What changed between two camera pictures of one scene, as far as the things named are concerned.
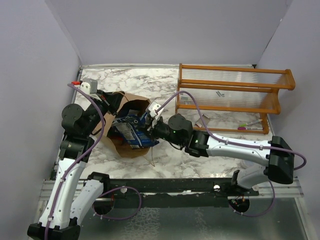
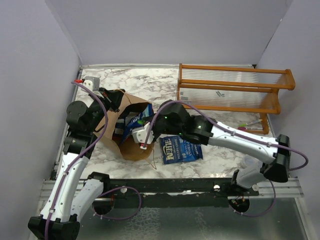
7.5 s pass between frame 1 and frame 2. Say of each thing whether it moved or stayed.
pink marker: stayed
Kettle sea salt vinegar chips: moved
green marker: stayed
